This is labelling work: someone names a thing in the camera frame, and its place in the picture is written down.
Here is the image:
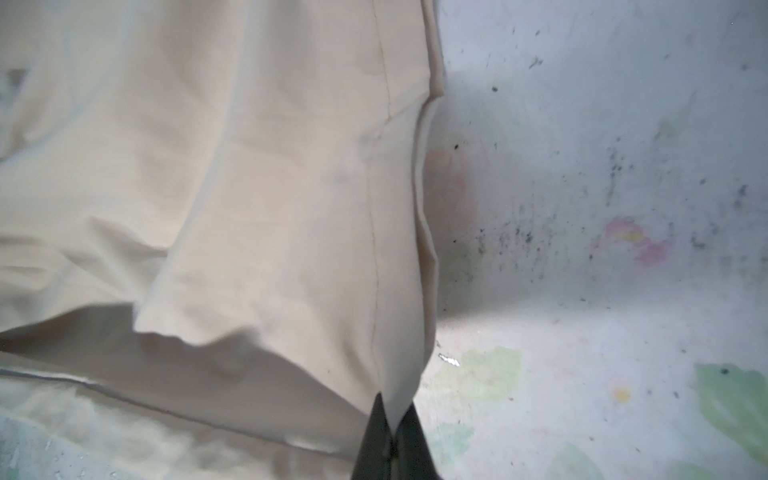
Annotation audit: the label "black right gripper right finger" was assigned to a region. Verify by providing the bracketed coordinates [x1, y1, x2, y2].
[392, 404, 442, 480]

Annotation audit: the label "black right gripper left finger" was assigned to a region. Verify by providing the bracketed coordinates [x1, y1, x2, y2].
[351, 394, 393, 480]

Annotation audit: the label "beige shorts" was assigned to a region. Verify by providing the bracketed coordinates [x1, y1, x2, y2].
[1, 1, 443, 479]

